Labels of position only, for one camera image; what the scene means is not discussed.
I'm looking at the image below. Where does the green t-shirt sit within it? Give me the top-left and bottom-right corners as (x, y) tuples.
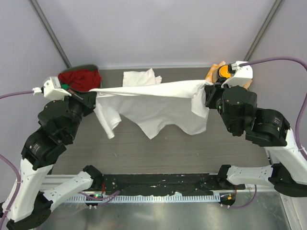
(61, 83), (70, 90)

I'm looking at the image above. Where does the white t-shirt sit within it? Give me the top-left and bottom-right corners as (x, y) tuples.
(92, 80), (212, 139)
(122, 69), (162, 87)

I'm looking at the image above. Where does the folded white t-shirt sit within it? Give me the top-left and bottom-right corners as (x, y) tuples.
(122, 69), (162, 87)

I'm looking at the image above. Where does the grey plastic bin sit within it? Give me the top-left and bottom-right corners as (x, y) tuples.
(59, 63), (103, 93)

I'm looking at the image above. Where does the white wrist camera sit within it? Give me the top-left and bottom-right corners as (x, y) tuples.
(222, 61), (253, 89)
(32, 77), (71, 101)

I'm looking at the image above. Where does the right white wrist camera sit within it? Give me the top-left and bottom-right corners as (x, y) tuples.
(222, 61), (253, 89)

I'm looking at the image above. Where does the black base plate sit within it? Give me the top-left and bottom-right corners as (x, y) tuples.
(86, 173), (246, 196)

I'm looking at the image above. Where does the orange bowl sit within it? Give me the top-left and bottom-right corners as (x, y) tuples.
(217, 65), (232, 79)

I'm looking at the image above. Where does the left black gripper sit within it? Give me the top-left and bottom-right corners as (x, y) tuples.
(62, 86), (98, 139)

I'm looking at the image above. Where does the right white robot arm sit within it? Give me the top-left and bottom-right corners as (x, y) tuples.
(204, 82), (307, 197)

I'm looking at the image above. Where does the red t-shirt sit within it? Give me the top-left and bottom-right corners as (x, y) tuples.
(58, 69), (102, 92)

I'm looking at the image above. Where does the aluminium frame rail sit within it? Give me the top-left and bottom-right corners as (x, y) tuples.
(40, 175), (275, 192)

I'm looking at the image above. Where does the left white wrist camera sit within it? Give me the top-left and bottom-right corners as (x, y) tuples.
(32, 77), (71, 101)

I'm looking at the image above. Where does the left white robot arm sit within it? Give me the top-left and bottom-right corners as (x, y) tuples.
(0, 90), (103, 230)

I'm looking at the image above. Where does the white slotted cable duct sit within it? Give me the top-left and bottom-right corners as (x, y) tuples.
(65, 192), (220, 204)

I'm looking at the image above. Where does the orange checked cloth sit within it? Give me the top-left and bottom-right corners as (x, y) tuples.
(205, 60), (253, 89)

